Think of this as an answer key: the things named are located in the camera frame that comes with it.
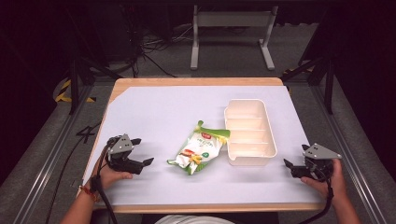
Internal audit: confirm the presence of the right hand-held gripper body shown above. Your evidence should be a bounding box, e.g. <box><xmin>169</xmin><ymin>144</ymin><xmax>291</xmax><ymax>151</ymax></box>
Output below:
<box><xmin>291</xmin><ymin>143</ymin><xmax>343</xmax><ymax>182</ymax></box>

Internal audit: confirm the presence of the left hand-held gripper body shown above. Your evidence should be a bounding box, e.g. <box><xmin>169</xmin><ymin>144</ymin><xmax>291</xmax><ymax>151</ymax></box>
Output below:
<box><xmin>105</xmin><ymin>133</ymin><xmax>145</xmax><ymax>175</ymax></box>

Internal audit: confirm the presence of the white divided plastic tray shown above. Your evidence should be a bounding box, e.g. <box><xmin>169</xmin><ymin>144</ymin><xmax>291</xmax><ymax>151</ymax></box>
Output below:
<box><xmin>223</xmin><ymin>98</ymin><xmax>278</xmax><ymax>167</ymax></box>

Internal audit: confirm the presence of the green and white snack bag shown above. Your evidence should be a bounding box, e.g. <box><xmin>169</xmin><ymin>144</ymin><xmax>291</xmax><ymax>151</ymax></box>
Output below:
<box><xmin>166</xmin><ymin>119</ymin><xmax>232</xmax><ymax>175</ymax></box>

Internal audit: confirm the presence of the person's left hand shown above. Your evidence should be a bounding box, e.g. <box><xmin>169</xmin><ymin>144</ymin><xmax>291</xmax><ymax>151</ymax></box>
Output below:
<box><xmin>89</xmin><ymin>157</ymin><xmax>134</xmax><ymax>191</ymax></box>

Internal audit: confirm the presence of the person's right hand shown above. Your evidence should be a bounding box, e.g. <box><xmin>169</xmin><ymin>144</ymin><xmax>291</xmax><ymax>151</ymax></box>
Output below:
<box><xmin>300</xmin><ymin>158</ymin><xmax>348</xmax><ymax>202</ymax></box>

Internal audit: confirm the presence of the white table mat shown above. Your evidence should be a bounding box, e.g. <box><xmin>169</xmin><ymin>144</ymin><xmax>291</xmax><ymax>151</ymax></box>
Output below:
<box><xmin>82</xmin><ymin>85</ymin><xmax>323</xmax><ymax>206</ymax></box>

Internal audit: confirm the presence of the black metal stand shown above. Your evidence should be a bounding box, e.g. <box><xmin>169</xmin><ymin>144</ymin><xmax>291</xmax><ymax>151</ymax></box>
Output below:
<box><xmin>281</xmin><ymin>55</ymin><xmax>336</xmax><ymax>115</ymax></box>
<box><xmin>68</xmin><ymin>54</ymin><xmax>123</xmax><ymax>115</ymax></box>

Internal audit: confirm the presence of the person's white clothing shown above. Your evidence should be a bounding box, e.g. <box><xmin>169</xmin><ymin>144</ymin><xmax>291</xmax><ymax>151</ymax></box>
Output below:
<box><xmin>154</xmin><ymin>214</ymin><xmax>235</xmax><ymax>224</ymax></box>

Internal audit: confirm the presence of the aluminium rail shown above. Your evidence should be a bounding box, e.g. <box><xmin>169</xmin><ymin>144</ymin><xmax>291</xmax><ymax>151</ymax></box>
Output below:
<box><xmin>11</xmin><ymin>84</ymin><xmax>96</xmax><ymax>224</ymax></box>
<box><xmin>309</xmin><ymin>84</ymin><xmax>389</xmax><ymax>224</ymax></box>

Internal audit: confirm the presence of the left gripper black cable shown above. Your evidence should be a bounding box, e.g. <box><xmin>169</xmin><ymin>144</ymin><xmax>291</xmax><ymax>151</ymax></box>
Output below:
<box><xmin>90</xmin><ymin>138</ymin><xmax>120</xmax><ymax>224</ymax></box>

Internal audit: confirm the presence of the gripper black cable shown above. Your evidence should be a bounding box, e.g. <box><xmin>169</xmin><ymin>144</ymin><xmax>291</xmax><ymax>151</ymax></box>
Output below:
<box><xmin>90</xmin><ymin>138</ymin><xmax>120</xmax><ymax>224</ymax></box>
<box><xmin>297</xmin><ymin>169</ymin><xmax>336</xmax><ymax>224</ymax></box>

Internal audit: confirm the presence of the red bracelet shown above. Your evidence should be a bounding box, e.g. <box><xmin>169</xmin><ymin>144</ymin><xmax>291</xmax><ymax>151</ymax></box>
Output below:
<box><xmin>78</xmin><ymin>185</ymin><xmax>100</xmax><ymax>203</ymax></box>

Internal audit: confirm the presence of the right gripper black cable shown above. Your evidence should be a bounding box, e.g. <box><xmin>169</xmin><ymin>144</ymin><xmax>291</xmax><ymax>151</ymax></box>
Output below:
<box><xmin>297</xmin><ymin>169</ymin><xmax>336</xmax><ymax>224</ymax></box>

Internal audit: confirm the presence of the thin black cable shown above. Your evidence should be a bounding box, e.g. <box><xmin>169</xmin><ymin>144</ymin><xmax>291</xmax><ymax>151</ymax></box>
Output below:
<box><xmin>45</xmin><ymin>122</ymin><xmax>104</xmax><ymax>224</ymax></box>

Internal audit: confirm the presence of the bundle of black floor cables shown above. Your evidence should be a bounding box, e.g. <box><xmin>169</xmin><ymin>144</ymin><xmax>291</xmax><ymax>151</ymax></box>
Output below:
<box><xmin>122</xmin><ymin>24</ymin><xmax>194</xmax><ymax>79</ymax></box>

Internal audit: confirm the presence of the white metal frame stand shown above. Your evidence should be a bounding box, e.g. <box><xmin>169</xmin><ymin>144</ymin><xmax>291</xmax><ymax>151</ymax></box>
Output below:
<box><xmin>190</xmin><ymin>4</ymin><xmax>280</xmax><ymax>71</ymax></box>

